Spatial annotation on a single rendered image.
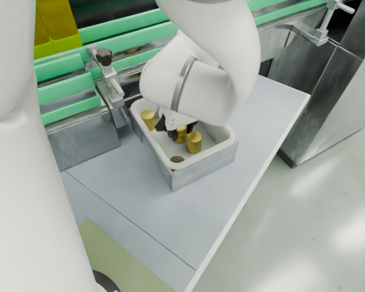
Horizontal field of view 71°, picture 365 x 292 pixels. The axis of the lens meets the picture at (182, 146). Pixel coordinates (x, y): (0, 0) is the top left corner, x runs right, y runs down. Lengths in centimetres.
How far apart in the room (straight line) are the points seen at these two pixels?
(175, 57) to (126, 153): 36
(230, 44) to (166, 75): 11
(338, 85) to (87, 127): 95
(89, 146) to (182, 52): 36
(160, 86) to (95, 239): 28
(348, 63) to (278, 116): 45
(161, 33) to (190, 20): 45
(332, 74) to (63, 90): 98
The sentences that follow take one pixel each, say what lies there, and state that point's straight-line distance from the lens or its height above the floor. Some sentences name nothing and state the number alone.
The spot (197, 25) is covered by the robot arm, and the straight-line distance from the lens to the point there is 24.
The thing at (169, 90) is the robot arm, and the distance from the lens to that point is 34.
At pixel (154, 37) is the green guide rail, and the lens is 67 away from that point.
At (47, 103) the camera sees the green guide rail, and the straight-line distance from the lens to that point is 56.
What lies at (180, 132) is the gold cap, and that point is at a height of 81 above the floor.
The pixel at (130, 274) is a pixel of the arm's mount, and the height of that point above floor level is 83.
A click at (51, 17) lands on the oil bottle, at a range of 60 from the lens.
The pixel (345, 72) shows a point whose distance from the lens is 117.
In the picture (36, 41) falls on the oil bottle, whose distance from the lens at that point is 62.
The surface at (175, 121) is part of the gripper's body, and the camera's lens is 52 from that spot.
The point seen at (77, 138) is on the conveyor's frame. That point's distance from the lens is 61.
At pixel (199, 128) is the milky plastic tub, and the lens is 67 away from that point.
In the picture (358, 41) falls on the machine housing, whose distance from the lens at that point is 112.
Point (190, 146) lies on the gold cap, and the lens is 60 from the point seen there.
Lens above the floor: 127
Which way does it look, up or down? 52 degrees down
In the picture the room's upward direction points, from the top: straight up
